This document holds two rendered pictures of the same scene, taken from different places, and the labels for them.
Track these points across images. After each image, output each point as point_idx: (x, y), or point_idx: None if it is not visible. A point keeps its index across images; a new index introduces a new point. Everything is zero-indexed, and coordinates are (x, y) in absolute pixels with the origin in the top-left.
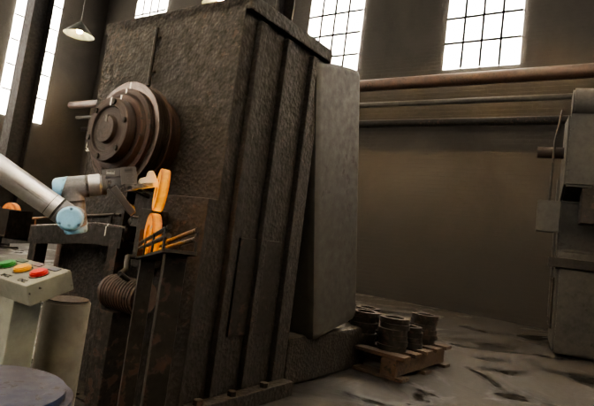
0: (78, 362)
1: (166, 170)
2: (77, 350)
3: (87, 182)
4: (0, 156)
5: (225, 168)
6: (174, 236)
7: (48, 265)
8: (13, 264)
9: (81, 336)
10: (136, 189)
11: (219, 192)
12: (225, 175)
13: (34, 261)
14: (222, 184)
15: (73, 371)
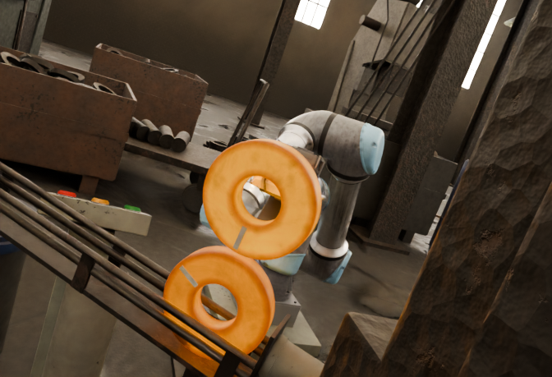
0: (54, 337)
1: (257, 139)
2: (57, 320)
3: (324, 190)
4: (282, 136)
5: (478, 176)
6: (2, 189)
7: (85, 200)
8: (124, 208)
9: (62, 307)
10: (261, 190)
11: (400, 317)
12: (465, 226)
13: (118, 209)
14: (425, 274)
15: (51, 342)
